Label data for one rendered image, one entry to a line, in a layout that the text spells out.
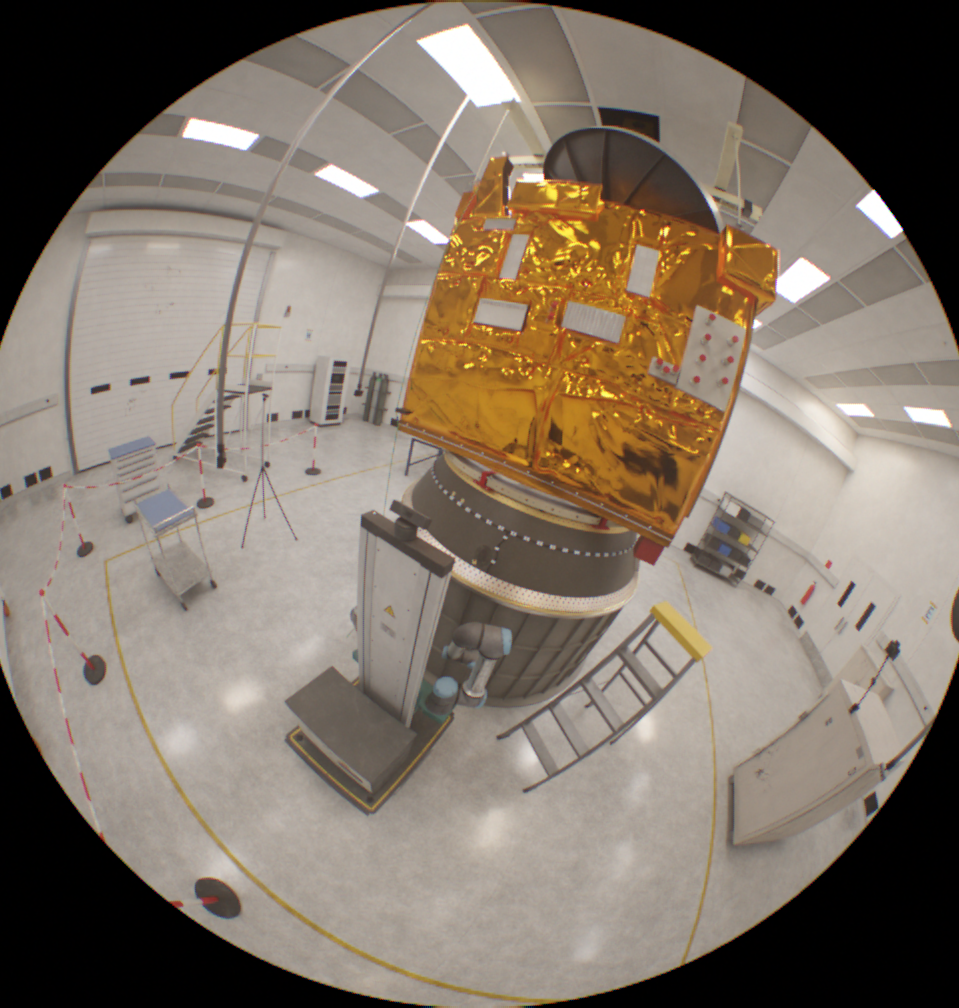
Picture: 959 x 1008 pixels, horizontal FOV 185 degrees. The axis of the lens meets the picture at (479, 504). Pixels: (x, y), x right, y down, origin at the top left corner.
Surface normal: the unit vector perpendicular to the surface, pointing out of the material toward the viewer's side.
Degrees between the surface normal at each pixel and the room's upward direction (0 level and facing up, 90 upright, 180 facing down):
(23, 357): 90
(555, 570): 62
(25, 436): 90
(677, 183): 137
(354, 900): 0
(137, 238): 90
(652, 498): 91
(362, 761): 0
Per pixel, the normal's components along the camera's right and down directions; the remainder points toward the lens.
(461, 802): 0.26, -0.87
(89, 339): 0.86, 0.40
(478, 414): -0.42, 0.25
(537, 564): -0.01, -0.07
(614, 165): -0.81, 0.56
